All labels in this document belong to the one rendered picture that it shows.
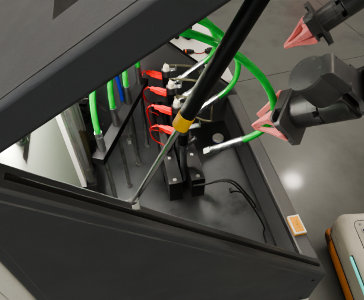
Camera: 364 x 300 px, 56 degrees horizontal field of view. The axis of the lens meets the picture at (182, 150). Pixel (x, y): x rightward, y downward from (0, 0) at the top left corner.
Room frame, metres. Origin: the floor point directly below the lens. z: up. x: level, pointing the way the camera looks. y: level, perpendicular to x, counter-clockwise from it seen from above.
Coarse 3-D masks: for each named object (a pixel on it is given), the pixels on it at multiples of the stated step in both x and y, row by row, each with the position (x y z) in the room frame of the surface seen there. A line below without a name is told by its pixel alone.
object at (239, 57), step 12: (192, 36) 0.51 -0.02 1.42; (204, 36) 0.51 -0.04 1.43; (240, 60) 0.49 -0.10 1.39; (252, 72) 0.49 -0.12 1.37; (264, 84) 0.48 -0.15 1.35; (276, 96) 0.49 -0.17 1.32; (96, 120) 0.55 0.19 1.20; (96, 132) 0.55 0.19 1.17; (252, 132) 0.49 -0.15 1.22; (264, 132) 0.48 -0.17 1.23
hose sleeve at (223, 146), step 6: (234, 138) 0.50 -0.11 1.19; (240, 138) 0.49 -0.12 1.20; (216, 144) 0.51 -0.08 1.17; (222, 144) 0.50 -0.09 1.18; (228, 144) 0.49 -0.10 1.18; (234, 144) 0.49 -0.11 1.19; (240, 144) 0.49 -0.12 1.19; (210, 150) 0.50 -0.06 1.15; (216, 150) 0.50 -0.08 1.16; (222, 150) 0.49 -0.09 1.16
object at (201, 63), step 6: (210, 30) 0.85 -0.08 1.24; (216, 36) 0.85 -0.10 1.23; (210, 54) 0.85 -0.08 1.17; (204, 60) 0.85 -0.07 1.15; (138, 66) 0.81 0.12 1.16; (198, 66) 0.84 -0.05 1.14; (138, 72) 0.81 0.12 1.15; (186, 72) 0.84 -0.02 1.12; (192, 72) 0.84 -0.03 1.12; (138, 78) 0.81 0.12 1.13; (186, 78) 0.84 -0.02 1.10; (138, 84) 0.81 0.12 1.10
